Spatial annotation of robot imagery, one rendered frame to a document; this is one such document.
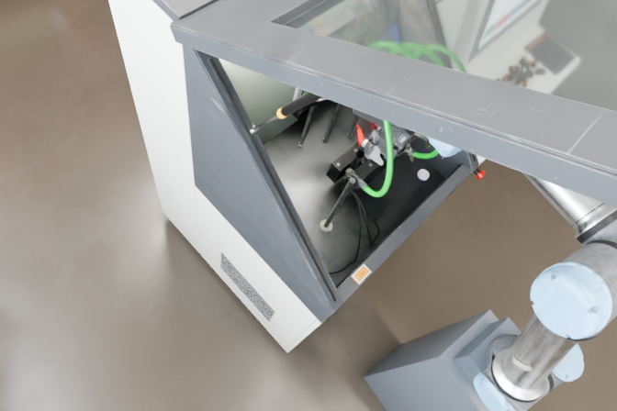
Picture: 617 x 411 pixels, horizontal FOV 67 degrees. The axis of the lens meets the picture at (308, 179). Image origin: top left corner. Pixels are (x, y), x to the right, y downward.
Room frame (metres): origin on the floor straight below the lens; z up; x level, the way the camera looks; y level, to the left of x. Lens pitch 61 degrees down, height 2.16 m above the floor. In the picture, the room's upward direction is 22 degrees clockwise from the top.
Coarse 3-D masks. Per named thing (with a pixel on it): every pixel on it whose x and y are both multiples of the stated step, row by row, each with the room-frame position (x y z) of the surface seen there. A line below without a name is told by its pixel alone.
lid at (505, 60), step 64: (256, 0) 0.65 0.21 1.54; (320, 0) 0.67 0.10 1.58; (384, 0) 0.67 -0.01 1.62; (448, 0) 0.66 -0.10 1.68; (512, 0) 0.65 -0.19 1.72; (576, 0) 0.65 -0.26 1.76; (256, 64) 0.46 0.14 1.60; (320, 64) 0.43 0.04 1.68; (384, 64) 0.44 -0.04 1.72; (448, 64) 0.47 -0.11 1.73; (512, 64) 0.47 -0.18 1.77; (576, 64) 0.47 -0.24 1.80; (448, 128) 0.33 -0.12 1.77; (512, 128) 0.32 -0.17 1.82; (576, 128) 0.33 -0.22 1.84; (576, 192) 0.28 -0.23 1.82
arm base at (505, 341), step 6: (504, 336) 0.44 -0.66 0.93; (510, 336) 0.44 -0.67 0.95; (516, 336) 0.44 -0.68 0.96; (492, 342) 0.42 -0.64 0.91; (498, 342) 0.41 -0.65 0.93; (504, 342) 0.41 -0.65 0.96; (510, 342) 0.41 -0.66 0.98; (492, 348) 0.40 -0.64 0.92; (498, 348) 0.40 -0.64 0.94; (504, 348) 0.40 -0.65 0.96; (492, 354) 0.38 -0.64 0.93; (492, 360) 0.37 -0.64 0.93
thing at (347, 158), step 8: (344, 152) 0.78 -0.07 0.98; (352, 152) 0.79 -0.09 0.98; (336, 160) 0.74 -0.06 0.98; (344, 160) 0.75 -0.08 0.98; (352, 160) 0.76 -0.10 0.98; (384, 160) 0.81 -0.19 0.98; (336, 168) 0.72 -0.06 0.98; (344, 168) 0.73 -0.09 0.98; (360, 168) 0.75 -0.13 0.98; (368, 168) 0.76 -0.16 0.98; (376, 168) 0.78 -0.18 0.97; (384, 168) 0.86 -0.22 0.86; (328, 176) 0.72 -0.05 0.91; (336, 176) 0.71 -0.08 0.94; (360, 176) 0.72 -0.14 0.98; (368, 176) 0.75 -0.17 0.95; (344, 184) 0.70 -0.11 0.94
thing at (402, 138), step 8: (376, 128) 0.70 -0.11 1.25; (384, 128) 0.70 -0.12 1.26; (392, 128) 0.67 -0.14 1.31; (400, 128) 0.67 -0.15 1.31; (376, 136) 0.69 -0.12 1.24; (384, 136) 0.68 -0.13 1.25; (392, 136) 0.69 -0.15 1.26; (400, 136) 0.68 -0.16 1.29; (408, 136) 0.67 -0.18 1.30; (376, 144) 0.69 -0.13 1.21; (384, 144) 0.67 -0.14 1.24; (400, 144) 0.67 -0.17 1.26; (408, 144) 0.69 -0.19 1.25; (384, 152) 0.68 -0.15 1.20; (400, 152) 0.67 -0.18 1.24
